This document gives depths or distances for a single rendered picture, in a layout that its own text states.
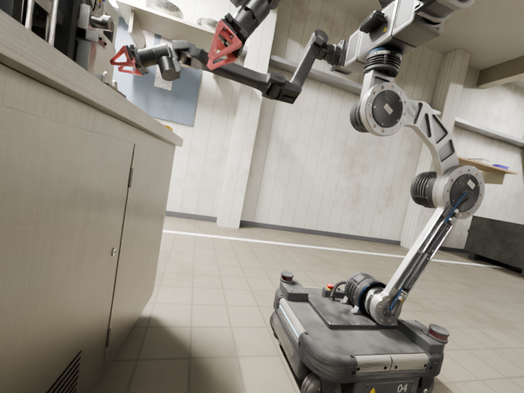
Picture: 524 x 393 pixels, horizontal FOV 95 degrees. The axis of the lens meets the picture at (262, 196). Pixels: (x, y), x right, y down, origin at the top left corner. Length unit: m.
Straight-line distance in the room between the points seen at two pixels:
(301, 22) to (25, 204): 4.24
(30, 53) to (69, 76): 0.07
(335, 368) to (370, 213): 3.91
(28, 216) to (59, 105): 0.17
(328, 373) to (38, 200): 0.92
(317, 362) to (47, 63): 1.00
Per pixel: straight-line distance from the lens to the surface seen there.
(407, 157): 5.14
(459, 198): 1.34
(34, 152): 0.46
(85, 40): 1.04
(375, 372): 1.12
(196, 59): 1.06
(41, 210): 0.49
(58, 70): 0.43
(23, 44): 0.39
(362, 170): 4.51
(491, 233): 5.88
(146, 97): 3.71
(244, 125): 3.44
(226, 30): 0.67
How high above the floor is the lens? 0.79
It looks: 5 degrees down
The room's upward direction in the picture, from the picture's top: 11 degrees clockwise
